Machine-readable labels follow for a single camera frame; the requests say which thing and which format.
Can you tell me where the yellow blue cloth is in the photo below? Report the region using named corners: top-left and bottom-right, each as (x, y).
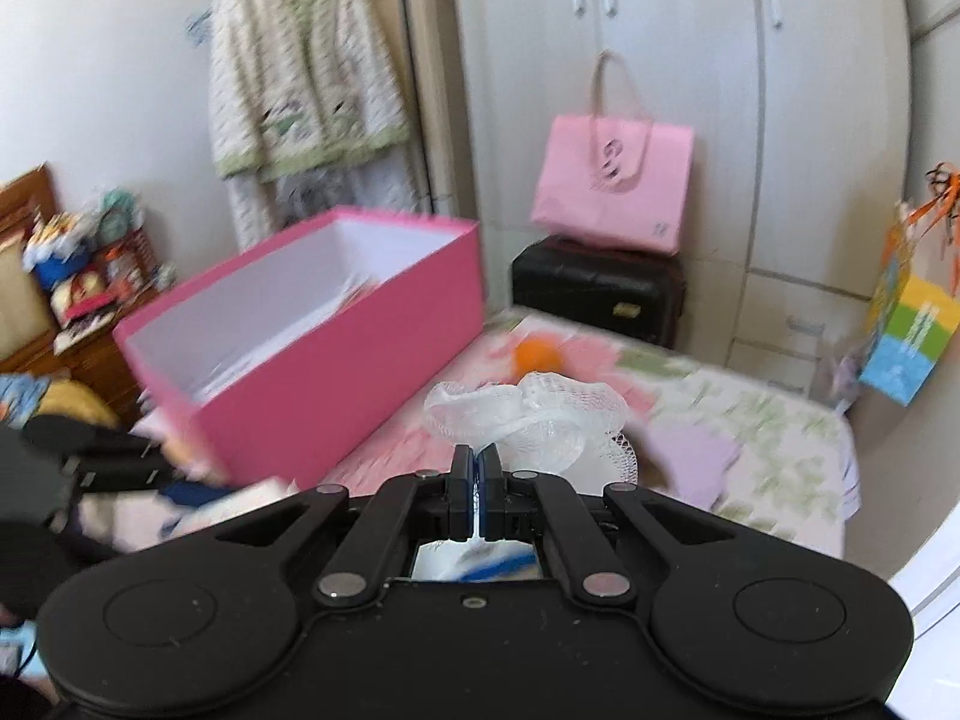
top-left (0, 373), bottom-right (117, 432)

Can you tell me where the wooden nightstand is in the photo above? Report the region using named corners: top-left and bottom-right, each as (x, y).
top-left (49, 315), bottom-right (151, 425)

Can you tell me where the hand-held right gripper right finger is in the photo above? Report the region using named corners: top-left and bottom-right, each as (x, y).
top-left (478, 446), bottom-right (740, 608)

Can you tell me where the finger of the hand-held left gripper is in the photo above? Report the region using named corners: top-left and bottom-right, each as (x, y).
top-left (26, 418), bottom-right (177, 496)

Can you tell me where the clear plastic bag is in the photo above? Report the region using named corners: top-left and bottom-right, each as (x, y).
top-left (829, 345), bottom-right (871, 413)

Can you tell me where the cream green knit cardigan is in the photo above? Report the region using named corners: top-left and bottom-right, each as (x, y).
top-left (206, 0), bottom-right (412, 181)

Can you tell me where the pink tote bag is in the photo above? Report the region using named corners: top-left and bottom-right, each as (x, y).
top-left (531, 51), bottom-right (695, 256)

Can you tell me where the colourful paper gift bag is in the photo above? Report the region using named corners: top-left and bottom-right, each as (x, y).
top-left (859, 199), bottom-right (952, 407)

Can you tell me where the blue white packet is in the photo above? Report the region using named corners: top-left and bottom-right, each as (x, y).
top-left (161, 476), bottom-right (301, 535)

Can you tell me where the orange ribbon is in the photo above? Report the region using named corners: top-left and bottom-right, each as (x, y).
top-left (904, 163), bottom-right (960, 241)

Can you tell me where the black suitcase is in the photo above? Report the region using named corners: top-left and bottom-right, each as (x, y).
top-left (511, 235), bottom-right (687, 350)

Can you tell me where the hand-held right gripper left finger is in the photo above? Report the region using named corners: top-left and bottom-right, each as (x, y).
top-left (214, 444), bottom-right (476, 608)

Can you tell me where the white mesh bag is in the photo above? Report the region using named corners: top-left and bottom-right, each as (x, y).
top-left (424, 371), bottom-right (638, 485)

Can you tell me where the pink cardboard box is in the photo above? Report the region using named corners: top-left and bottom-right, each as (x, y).
top-left (112, 206), bottom-right (485, 492)

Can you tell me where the wooden headboard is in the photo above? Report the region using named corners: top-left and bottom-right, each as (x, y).
top-left (0, 165), bottom-right (61, 376)

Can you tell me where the purple cloth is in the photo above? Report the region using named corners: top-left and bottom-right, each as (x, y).
top-left (637, 420), bottom-right (743, 511)

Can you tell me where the white wardrobe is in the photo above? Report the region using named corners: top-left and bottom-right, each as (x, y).
top-left (397, 0), bottom-right (912, 398)

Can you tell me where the pile of nightstand clutter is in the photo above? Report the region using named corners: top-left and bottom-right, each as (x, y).
top-left (22, 187), bottom-right (177, 331)

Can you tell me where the white patterned garment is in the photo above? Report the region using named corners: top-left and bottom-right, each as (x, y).
top-left (225, 146), bottom-right (428, 248)

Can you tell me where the floral bed sheet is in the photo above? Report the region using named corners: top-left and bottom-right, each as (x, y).
top-left (135, 307), bottom-right (860, 563)

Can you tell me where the orange plush ball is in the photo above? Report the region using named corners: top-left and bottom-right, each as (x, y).
top-left (512, 339), bottom-right (567, 380)

